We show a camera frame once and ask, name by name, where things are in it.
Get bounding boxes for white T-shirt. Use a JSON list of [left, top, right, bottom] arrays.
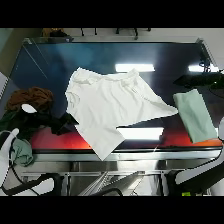
[[64, 66, 179, 162]]

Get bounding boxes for brown garment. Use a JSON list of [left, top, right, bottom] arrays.
[[4, 86, 55, 113]]

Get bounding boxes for folded pale green garment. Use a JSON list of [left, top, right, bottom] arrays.
[[172, 88, 219, 145]]

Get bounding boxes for light green garment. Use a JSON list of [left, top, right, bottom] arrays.
[[10, 137, 35, 168]]

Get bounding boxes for silver frame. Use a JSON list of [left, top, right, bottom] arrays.
[[19, 35, 224, 197]]

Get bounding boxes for black cable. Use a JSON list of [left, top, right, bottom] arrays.
[[8, 138, 41, 196]]

